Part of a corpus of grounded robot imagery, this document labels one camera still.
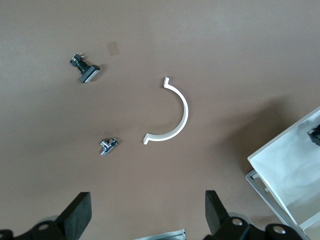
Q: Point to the dark blue push button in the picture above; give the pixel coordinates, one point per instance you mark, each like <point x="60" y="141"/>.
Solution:
<point x="315" y="136"/>

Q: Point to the white compartment tray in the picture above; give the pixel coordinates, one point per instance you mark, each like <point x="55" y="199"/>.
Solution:
<point x="282" y="162"/>

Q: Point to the clear tape patch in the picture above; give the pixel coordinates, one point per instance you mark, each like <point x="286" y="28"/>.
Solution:
<point x="113" y="48"/>

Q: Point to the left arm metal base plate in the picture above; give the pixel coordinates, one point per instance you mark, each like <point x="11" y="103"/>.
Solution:
<point x="172" y="235"/>

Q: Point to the white semicircular plastic bracket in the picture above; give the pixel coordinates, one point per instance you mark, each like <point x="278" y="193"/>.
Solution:
<point x="185" y="112"/>

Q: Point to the chrome metal tee fitting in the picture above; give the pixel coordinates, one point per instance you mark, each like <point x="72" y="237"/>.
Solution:
<point x="107" y="146"/>

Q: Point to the black square pushbutton switch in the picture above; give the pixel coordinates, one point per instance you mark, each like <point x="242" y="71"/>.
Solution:
<point x="88" y="75"/>

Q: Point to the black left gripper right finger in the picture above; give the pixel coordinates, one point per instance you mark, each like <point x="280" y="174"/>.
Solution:
<point x="215" y="212"/>

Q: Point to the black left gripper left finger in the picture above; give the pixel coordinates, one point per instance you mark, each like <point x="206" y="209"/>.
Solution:
<point x="77" y="212"/>

